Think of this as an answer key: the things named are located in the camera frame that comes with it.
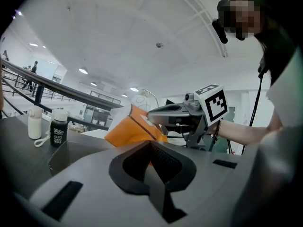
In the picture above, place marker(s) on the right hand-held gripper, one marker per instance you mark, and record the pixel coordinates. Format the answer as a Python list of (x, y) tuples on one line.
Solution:
[(214, 103)]

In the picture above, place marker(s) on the ceiling smoke detector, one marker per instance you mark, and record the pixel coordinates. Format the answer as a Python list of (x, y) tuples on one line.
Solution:
[(159, 44)]

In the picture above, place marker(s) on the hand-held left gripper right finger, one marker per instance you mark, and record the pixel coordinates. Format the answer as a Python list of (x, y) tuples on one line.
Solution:
[(168, 165)]

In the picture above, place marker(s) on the black bottle with white lid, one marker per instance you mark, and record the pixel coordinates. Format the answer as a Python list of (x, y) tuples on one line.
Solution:
[(58, 131)]

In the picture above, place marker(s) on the brass desk lamp globe shade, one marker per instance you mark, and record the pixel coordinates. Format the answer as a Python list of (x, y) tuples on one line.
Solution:
[(140, 101)]

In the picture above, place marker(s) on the person's right forearm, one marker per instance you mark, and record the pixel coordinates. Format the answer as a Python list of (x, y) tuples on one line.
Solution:
[(246, 132)]

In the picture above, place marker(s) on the flat recessed ceiling light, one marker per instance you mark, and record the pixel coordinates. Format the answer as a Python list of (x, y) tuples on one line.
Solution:
[(33, 44)]

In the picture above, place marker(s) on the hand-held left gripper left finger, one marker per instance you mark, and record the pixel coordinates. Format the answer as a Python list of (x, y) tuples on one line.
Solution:
[(135, 167)]

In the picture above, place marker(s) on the black head-mounted camera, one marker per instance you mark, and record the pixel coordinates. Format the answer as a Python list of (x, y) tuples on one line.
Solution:
[(220, 32)]

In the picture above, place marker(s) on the black metal railing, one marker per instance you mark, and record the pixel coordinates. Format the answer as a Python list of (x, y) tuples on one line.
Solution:
[(59, 89)]

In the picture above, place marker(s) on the white ceiling track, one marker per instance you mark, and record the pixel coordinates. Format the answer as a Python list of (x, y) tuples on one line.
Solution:
[(208, 20)]

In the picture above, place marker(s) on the person's white shirt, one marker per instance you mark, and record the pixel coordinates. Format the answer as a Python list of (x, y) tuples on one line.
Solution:
[(288, 96)]

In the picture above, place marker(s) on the round pendant ceiling light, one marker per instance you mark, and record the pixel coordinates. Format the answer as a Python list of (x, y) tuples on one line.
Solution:
[(83, 70), (93, 83), (124, 95), (133, 89)]

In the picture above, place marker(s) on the orange tissue pack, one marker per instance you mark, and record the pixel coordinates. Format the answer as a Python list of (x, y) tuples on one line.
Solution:
[(129, 131)]

